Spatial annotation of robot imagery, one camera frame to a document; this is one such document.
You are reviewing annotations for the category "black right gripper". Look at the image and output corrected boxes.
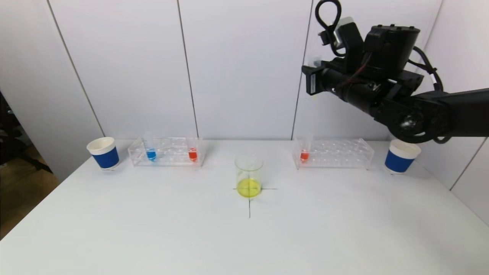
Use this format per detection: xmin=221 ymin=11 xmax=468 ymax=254
xmin=301 ymin=60 xmax=348 ymax=99

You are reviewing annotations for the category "test tube with red liquid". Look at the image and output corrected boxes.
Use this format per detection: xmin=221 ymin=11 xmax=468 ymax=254
xmin=300 ymin=133 xmax=314 ymax=163
xmin=187 ymin=134 xmax=199 ymax=163

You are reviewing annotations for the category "clear acrylic test tube rack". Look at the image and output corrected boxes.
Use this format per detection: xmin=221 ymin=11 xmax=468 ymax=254
xmin=128 ymin=137 xmax=205 ymax=168
xmin=292 ymin=138 xmax=375 ymax=170

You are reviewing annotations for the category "clear glass beaker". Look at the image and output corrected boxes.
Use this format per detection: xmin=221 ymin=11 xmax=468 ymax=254
xmin=235 ymin=154 xmax=264 ymax=198

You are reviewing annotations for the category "test tube with blue liquid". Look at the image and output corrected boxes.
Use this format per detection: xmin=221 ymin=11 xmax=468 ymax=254
xmin=144 ymin=134 xmax=158 ymax=162

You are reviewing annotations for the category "blue and white paper cup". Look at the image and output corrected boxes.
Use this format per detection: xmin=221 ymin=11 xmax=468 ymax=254
xmin=384 ymin=139 xmax=422 ymax=175
xmin=86 ymin=137 xmax=120 ymax=170

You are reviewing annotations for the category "black office chair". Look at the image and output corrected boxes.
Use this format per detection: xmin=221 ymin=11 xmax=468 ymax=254
xmin=0 ymin=90 xmax=54 ymax=176

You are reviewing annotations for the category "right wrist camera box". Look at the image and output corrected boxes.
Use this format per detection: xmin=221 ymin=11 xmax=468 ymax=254
xmin=332 ymin=16 xmax=364 ymax=58

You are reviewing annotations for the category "black looped camera cable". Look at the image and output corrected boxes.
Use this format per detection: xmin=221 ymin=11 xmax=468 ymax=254
xmin=315 ymin=0 xmax=342 ymax=58

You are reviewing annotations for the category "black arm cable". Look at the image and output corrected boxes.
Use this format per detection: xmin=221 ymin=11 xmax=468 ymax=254
xmin=408 ymin=46 xmax=444 ymax=92

